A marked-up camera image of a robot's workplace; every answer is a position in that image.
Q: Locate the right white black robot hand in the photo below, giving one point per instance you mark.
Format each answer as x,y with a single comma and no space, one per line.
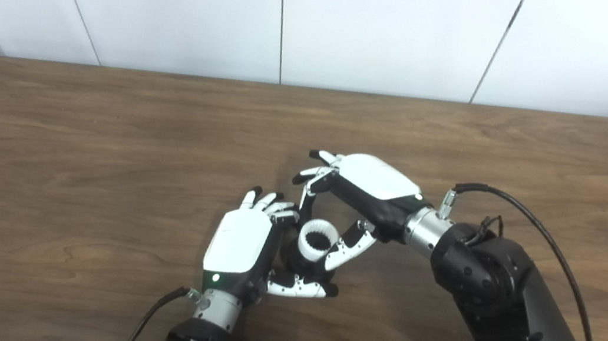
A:
374,180

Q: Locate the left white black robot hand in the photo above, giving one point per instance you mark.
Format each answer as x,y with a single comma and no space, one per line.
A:
240,245

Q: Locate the round black plastic part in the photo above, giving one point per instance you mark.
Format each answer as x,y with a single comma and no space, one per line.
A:
296,266

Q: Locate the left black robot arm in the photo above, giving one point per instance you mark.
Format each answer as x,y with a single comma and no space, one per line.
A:
216,310

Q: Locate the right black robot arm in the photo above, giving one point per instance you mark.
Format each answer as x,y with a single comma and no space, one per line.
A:
505,306

